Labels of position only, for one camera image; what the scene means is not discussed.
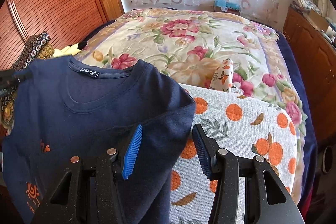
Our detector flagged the navy blue t-shirt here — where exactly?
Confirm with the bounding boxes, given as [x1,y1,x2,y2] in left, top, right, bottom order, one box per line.
[2,56,195,223]

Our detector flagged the yellow sunflower folded cloth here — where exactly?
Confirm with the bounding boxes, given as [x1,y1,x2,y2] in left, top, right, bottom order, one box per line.
[1,43,54,130]

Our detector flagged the black circle pattern folded cloth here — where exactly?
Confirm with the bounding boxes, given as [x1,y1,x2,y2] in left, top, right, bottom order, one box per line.
[11,31,55,71]

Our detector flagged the orange print white towel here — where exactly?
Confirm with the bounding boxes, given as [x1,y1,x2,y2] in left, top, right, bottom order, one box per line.
[170,84,297,223]

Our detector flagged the yellow plush toy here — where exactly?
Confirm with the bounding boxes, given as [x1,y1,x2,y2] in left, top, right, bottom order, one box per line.
[52,42,87,58]

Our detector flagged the small folded orange print cloth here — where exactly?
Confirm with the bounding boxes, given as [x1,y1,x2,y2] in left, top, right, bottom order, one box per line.
[210,59,234,93]

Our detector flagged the navy blue bed sheet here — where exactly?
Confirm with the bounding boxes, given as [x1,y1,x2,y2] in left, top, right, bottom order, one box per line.
[277,32,318,203]

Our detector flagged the floral bedspread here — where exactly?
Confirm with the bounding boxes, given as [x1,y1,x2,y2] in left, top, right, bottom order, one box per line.
[76,8,308,204]

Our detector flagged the wooden side cabinet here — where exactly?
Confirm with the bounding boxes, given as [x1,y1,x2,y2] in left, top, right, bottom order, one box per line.
[283,7,335,146]

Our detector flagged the blue toy on bed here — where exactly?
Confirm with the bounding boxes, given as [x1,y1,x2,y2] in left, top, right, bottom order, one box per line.
[214,0,240,13]

